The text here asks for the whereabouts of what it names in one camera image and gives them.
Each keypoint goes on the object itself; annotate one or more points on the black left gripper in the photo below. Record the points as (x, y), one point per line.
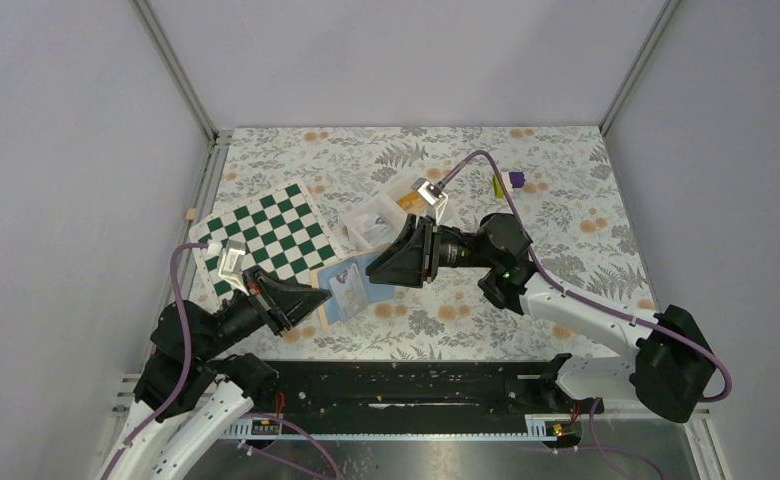
(282, 302)

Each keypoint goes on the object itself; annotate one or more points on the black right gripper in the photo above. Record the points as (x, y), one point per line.
(413, 253)

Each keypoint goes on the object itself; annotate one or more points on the white patterned card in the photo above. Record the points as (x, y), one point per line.
(348, 291)

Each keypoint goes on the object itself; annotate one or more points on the beige leather card holder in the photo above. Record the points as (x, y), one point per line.
(377, 293)

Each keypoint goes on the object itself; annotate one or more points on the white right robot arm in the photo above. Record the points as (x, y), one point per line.
(661, 359)

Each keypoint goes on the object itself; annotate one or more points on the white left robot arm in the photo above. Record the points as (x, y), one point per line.
(178, 384)

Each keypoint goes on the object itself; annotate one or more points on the white VIP card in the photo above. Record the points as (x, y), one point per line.
(375, 229)

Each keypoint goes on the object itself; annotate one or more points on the orange gold card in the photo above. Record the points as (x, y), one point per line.
(412, 203)

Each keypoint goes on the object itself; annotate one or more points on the white two-compartment plastic bin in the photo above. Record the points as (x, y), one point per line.
(383, 203)

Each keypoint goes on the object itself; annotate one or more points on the green and white chessboard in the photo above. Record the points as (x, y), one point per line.
(282, 228)

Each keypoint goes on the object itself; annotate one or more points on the green white purple toy block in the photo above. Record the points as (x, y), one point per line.
(509, 181)

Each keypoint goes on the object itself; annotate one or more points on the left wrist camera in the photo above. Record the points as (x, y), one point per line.
(229, 255)

